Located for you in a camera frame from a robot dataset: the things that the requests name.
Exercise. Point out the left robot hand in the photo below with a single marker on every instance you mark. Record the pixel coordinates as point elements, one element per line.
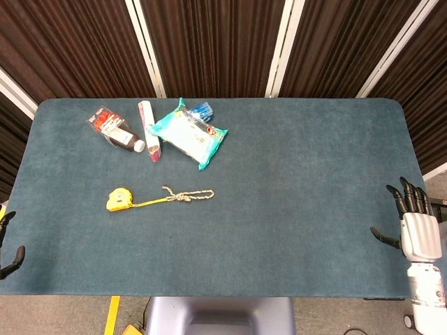
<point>17,256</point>

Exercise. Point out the brown screen panel white frame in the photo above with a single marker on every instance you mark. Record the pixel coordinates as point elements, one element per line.
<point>342,45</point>
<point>216,45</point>
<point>10,146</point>
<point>70,45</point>
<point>429,104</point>

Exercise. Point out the orange floor object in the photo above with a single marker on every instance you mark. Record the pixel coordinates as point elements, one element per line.
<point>134,330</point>

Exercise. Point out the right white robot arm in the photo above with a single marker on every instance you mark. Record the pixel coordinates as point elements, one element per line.
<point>426,289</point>

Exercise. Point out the yellow plastic strip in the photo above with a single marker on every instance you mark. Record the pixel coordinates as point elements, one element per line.
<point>112,315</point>

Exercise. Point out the blue felt table cover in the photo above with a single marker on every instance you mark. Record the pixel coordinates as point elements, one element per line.
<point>244,227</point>

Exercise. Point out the pink and white carton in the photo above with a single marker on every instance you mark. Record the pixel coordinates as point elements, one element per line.
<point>151,129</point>

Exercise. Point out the yellow tape measure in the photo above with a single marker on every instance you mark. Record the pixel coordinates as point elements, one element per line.
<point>119,200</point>

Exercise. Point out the blue plastic pack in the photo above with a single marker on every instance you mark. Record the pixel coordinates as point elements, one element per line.
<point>203,110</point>

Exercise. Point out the clear box with red label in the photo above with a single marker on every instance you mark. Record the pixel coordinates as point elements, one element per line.
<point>104,120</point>

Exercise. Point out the teal and white wipes pack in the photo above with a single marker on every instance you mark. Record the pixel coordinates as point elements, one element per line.
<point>186,134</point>

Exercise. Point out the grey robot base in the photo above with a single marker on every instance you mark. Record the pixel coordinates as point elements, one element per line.
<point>216,315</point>

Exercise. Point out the brown bottle with white cap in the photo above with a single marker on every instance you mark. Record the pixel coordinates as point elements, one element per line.
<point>125,139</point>

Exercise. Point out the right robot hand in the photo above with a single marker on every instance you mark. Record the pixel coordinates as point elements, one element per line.
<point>420,237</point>

